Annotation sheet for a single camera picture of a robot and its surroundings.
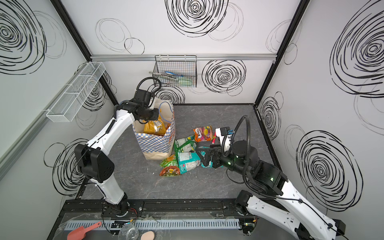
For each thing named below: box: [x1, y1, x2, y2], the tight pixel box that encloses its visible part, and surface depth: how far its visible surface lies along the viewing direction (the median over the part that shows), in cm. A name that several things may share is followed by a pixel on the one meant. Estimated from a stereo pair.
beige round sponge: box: [140, 231, 155, 240], surface depth 67 cm
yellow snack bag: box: [143, 115, 167, 136], surface depth 87 cm
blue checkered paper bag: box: [132, 98, 176, 160], surface depth 82 cm
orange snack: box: [193, 125, 214, 143], surface depth 100 cm
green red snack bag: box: [159, 154, 181, 177], surface depth 84 cm
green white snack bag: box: [173, 136, 197, 158], surface depth 95 cm
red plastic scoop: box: [67, 221, 102, 240], surface depth 67 cm
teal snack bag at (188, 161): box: [177, 152, 201, 175], surface depth 86 cm
